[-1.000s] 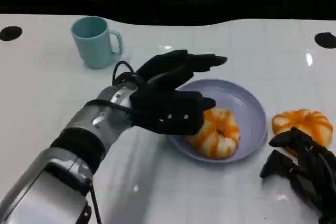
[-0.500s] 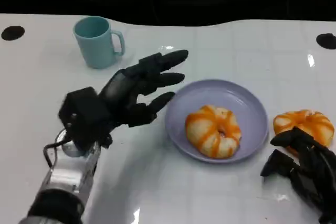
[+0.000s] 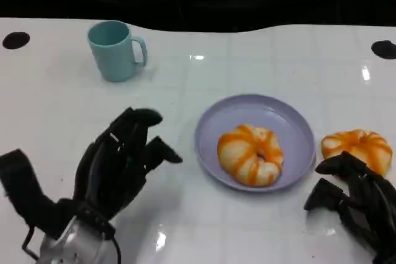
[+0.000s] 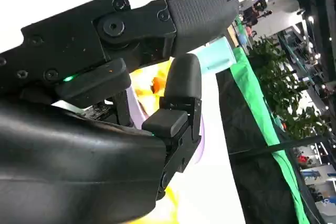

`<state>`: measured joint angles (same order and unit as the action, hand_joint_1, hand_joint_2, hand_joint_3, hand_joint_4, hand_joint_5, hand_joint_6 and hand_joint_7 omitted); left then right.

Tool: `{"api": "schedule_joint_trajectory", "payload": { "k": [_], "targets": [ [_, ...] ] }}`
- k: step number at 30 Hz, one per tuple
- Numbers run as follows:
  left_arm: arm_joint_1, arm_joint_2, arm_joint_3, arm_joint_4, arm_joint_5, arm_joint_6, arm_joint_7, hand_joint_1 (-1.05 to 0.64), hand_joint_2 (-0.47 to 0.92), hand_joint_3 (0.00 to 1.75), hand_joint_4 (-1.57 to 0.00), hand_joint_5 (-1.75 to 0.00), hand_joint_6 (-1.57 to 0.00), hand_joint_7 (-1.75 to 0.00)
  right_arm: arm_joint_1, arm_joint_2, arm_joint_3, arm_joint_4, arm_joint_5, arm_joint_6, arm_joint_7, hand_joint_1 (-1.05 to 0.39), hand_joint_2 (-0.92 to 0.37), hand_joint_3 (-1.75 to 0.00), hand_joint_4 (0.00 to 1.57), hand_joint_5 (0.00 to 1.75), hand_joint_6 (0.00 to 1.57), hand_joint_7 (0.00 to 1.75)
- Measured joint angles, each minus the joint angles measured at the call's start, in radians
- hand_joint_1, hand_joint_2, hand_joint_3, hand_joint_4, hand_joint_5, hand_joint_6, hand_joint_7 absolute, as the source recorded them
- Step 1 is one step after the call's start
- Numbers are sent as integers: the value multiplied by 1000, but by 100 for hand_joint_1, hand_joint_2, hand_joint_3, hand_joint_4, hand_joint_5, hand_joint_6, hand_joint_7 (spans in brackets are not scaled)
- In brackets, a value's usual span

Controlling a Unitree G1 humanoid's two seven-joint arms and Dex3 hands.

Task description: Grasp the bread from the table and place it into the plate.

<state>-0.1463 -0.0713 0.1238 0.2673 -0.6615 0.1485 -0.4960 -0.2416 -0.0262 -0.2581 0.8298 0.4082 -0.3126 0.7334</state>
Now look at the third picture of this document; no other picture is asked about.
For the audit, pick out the orange and white bread roll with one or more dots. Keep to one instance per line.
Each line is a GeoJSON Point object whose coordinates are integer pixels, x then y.
{"type": "Point", "coordinates": [355, 143]}
{"type": "Point", "coordinates": [235, 149]}

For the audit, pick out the pale green mug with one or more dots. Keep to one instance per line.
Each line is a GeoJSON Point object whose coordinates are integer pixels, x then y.
{"type": "Point", "coordinates": [114, 57]}

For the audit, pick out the black round table grommet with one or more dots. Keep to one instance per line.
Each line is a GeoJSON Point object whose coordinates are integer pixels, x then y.
{"type": "Point", "coordinates": [385, 50]}
{"type": "Point", "coordinates": [15, 40]}

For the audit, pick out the lilac plate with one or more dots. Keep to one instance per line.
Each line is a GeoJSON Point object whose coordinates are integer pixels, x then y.
{"type": "Point", "coordinates": [272, 115]}

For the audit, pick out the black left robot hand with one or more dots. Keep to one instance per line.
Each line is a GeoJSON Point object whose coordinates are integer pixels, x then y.
{"type": "Point", "coordinates": [108, 171]}

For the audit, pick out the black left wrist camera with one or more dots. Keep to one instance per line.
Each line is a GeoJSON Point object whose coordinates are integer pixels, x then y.
{"type": "Point", "coordinates": [21, 177]}

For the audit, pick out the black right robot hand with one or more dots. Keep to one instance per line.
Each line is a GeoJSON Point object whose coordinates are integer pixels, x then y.
{"type": "Point", "coordinates": [368, 202]}

